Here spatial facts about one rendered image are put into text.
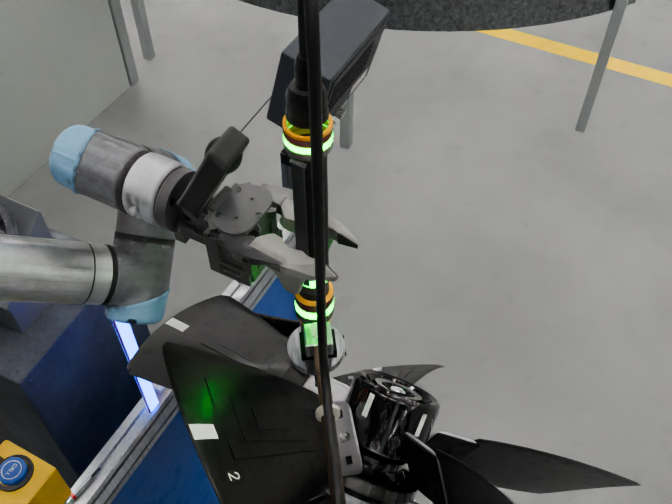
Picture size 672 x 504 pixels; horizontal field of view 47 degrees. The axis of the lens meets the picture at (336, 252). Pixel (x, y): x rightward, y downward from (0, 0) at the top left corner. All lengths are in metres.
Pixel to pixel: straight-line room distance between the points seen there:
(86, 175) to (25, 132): 2.25
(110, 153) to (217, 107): 2.47
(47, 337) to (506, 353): 1.56
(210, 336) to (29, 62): 2.06
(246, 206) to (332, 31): 0.79
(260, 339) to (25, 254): 0.37
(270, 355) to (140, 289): 0.23
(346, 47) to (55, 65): 1.80
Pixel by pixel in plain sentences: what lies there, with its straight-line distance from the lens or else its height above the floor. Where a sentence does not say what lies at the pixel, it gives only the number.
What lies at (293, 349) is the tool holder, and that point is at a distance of 0.93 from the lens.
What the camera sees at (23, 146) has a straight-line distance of 3.14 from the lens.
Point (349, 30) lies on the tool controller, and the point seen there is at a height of 1.24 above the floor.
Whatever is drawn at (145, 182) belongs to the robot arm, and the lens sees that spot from 0.84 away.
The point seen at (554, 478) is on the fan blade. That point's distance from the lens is 1.19.
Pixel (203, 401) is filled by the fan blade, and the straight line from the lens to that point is 0.79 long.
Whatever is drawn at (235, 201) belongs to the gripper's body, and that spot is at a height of 1.54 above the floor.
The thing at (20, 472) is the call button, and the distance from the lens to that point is 1.21.
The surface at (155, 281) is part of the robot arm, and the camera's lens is 0.97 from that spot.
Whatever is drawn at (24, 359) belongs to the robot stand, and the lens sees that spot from 1.41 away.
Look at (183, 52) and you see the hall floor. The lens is 3.67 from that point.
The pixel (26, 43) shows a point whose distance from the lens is 3.01.
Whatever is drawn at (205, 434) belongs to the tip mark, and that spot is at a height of 1.43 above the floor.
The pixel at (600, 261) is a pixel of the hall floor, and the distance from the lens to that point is 2.87.
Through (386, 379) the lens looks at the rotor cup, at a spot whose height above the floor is 1.21.
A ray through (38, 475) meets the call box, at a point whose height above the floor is 1.07.
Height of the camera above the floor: 2.12
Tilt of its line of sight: 51 degrees down
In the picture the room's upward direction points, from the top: straight up
